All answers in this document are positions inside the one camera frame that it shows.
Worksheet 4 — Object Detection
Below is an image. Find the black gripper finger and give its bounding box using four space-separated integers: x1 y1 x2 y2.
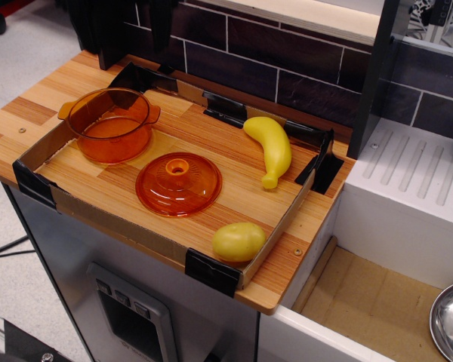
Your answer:
149 0 178 51
66 0 98 53

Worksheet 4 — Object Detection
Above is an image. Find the orange transparent pot lid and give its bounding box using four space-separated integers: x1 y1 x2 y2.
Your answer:
135 152 223 217

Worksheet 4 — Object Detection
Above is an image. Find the orange transparent pot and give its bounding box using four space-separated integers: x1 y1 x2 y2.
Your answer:
58 87 161 164

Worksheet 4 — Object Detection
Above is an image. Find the yellow toy banana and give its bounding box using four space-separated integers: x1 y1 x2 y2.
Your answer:
243 116 292 189

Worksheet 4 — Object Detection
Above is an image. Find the cardboard fence with black tape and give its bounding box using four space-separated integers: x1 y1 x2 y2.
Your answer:
13 63 353 313

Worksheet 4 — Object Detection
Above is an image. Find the yellow toy potato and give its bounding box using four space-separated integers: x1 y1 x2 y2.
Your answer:
212 222 267 262

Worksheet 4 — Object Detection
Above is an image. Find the grey toy oven front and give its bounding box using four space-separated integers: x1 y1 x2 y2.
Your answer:
88 262 179 361

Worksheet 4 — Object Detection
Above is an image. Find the white toy sink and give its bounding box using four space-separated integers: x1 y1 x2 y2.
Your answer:
257 120 453 361

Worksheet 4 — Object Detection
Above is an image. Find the silver metal bowl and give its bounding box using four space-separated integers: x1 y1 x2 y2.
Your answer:
430 284 453 361

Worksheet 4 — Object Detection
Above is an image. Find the black floor cable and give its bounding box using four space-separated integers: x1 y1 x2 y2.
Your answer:
0 234 35 265

